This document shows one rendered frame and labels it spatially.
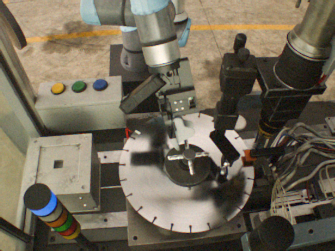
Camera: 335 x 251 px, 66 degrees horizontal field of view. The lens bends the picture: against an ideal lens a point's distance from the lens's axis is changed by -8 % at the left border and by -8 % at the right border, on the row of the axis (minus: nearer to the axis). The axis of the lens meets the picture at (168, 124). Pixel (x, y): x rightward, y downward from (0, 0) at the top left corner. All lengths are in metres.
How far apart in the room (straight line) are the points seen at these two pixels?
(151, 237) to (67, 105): 0.47
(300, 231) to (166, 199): 0.29
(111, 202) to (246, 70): 0.57
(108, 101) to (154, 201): 0.38
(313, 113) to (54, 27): 2.44
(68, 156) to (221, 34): 2.16
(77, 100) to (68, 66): 1.54
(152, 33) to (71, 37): 2.23
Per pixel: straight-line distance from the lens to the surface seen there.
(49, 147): 0.83
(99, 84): 0.92
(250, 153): 0.71
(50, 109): 0.94
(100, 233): 0.84
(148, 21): 0.55
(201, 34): 2.67
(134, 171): 0.68
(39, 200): 0.46
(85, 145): 0.79
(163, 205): 0.64
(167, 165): 0.67
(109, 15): 0.67
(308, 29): 0.44
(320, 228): 0.61
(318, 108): 1.22
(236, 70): 0.47
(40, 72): 2.48
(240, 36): 0.49
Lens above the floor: 1.56
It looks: 54 degrees down
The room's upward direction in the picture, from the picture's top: 2 degrees clockwise
